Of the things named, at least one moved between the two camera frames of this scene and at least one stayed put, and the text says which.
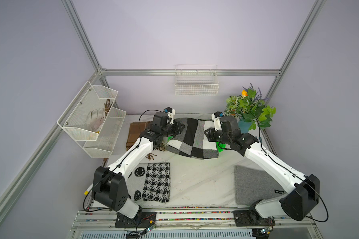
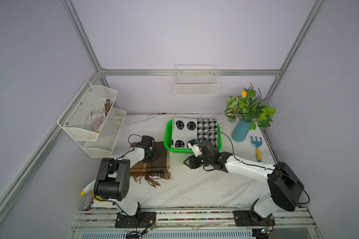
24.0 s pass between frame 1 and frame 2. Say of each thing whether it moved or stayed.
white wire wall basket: stayed
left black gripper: moved
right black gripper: moved
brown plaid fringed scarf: moved
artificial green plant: stayed
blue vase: stayed
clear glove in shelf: stayed
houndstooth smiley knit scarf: moved
